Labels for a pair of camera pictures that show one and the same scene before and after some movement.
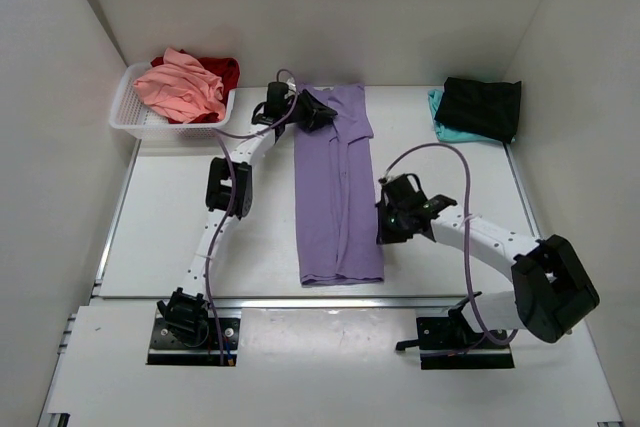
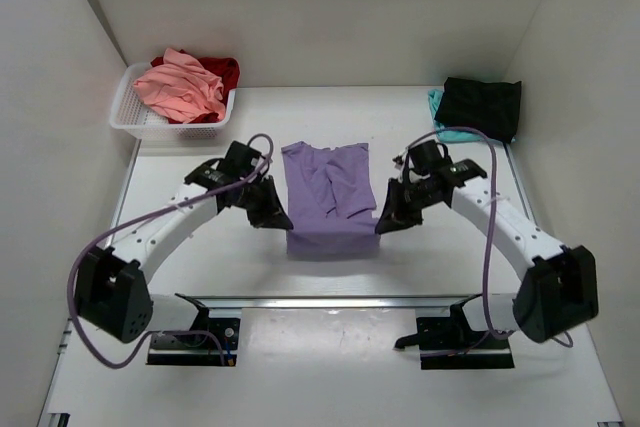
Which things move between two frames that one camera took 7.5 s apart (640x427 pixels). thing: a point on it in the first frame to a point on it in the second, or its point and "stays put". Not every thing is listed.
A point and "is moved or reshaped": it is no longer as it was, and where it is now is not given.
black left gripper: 314,114 to 266,214
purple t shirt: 337,188 is moved or reshaped
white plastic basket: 132,111 stays put
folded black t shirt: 487,108 stays put
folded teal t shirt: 452,134 stays put
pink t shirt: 179,89 stays put
